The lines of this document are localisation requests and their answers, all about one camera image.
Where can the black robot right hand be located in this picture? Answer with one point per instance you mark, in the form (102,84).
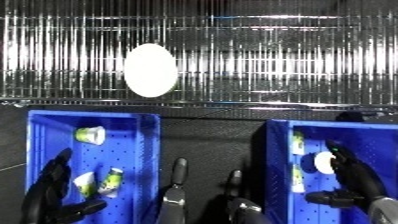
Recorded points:
(361,183)

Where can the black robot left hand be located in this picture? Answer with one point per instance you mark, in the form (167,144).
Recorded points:
(47,196)

